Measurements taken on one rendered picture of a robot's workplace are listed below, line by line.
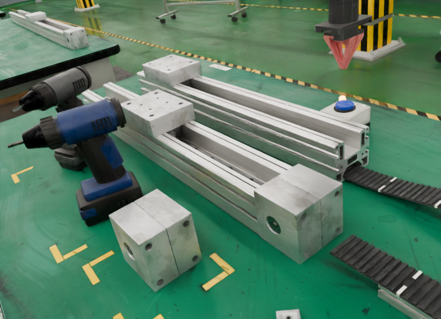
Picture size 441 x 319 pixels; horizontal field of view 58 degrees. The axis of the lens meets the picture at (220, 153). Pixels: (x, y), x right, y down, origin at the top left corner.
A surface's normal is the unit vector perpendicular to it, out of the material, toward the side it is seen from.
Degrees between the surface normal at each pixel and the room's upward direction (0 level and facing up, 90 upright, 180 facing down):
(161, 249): 90
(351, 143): 90
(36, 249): 0
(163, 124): 90
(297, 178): 0
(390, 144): 0
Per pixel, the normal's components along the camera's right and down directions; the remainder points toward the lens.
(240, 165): -0.79, 0.40
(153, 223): -0.15, -0.86
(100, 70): 0.58, 0.33
